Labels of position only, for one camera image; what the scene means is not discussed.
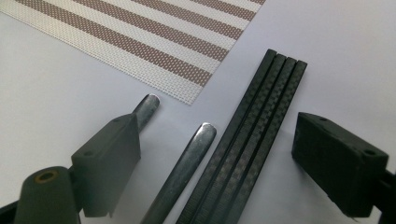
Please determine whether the striped woven placemat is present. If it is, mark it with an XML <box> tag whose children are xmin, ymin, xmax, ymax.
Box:
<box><xmin>0</xmin><ymin>0</ymin><xmax>267</xmax><ymax>105</ymax></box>

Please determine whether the row of black chopsticks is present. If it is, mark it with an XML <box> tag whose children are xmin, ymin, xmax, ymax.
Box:
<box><xmin>176</xmin><ymin>49</ymin><xmax>308</xmax><ymax>224</ymax></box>

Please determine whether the light blue table mat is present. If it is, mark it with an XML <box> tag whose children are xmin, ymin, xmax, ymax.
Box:
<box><xmin>0</xmin><ymin>0</ymin><xmax>396</xmax><ymax>224</ymax></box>

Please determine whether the metal spoon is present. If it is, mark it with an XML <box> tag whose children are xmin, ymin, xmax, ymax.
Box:
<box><xmin>139</xmin><ymin>121</ymin><xmax>218</xmax><ymax>224</ymax></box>
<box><xmin>132</xmin><ymin>93</ymin><xmax>162</xmax><ymax>133</ymax></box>

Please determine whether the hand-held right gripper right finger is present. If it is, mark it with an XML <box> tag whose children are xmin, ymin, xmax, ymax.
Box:
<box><xmin>290</xmin><ymin>111</ymin><xmax>390</xmax><ymax>218</ymax></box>

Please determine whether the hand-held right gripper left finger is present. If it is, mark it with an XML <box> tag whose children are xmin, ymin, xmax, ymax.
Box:
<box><xmin>70</xmin><ymin>113</ymin><xmax>142</xmax><ymax>218</ymax></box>

